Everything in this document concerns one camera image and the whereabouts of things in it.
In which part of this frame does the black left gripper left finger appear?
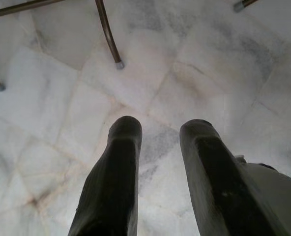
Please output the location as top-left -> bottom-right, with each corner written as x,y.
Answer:
68,116 -> 143,236

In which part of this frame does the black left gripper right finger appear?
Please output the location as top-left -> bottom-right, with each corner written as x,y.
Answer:
179,118 -> 284,236

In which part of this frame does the grey robot leg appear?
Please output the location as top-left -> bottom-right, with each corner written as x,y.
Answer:
233,154 -> 291,236

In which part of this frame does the brown leg with grey cap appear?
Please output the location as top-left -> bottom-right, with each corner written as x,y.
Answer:
233,0 -> 259,13

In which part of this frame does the brown metal chair frame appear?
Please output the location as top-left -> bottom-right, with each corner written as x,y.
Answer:
0,0 -> 125,92

